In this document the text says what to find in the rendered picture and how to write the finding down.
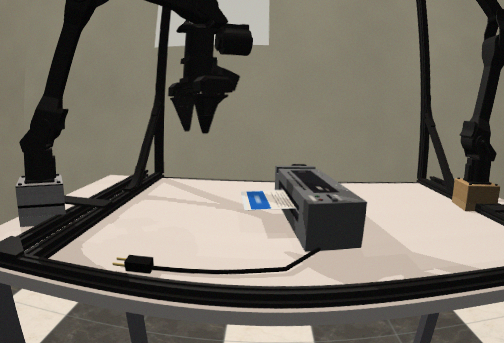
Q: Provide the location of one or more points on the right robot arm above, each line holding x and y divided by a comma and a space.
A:
48, 118

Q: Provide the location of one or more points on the dark grey laminator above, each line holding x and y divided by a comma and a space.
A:
328, 216

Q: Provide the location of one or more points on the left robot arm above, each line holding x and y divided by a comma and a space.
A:
475, 134

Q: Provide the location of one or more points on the white laminated sheet with blue panel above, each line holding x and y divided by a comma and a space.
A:
266, 200

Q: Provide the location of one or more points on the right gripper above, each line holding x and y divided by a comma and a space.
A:
196, 65

